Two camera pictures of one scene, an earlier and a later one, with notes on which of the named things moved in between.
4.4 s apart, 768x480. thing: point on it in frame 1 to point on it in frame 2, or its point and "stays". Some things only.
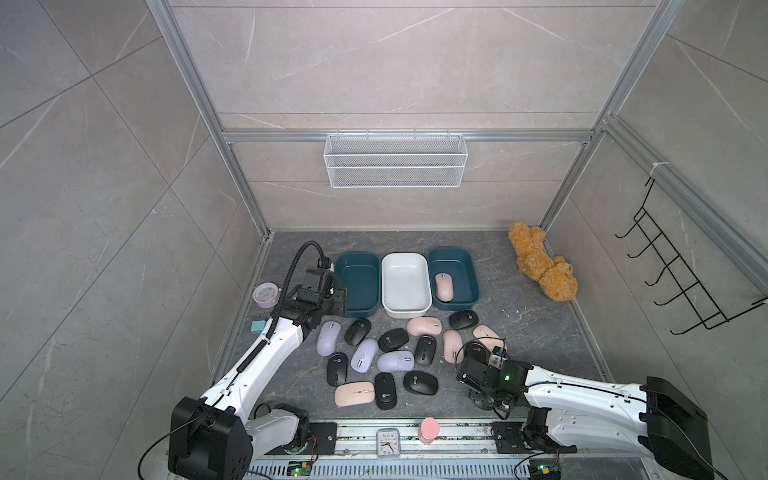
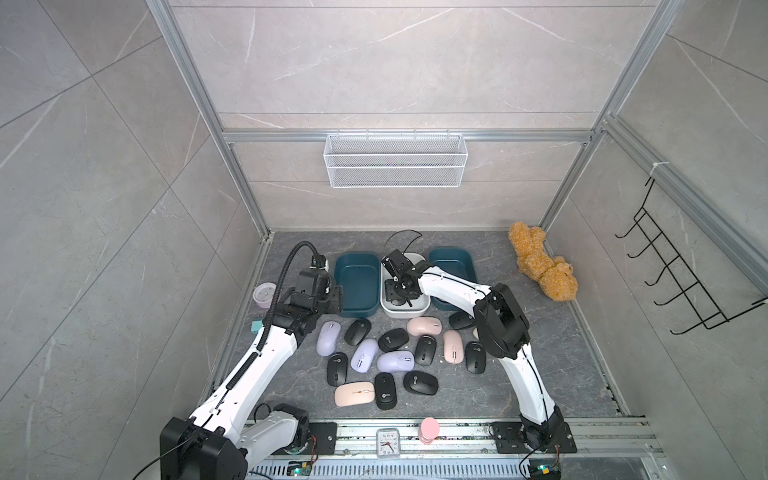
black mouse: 357,331 stays
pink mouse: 354,393 stays
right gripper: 475,397 to 412,297
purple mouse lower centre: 395,361 stays
